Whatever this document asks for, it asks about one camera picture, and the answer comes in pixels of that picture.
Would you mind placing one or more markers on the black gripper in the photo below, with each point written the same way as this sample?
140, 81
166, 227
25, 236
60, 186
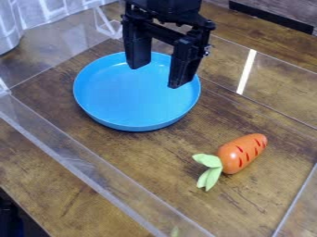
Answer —
171, 21

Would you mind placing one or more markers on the orange toy carrot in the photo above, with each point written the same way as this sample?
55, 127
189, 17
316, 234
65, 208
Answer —
234, 156

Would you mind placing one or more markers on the blue round tray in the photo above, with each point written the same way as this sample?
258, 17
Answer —
130, 99

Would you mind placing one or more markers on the grey white curtain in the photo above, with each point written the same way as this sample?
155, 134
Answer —
21, 15

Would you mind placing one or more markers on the clear acrylic enclosure wall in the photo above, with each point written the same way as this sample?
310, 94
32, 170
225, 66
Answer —
92, 182

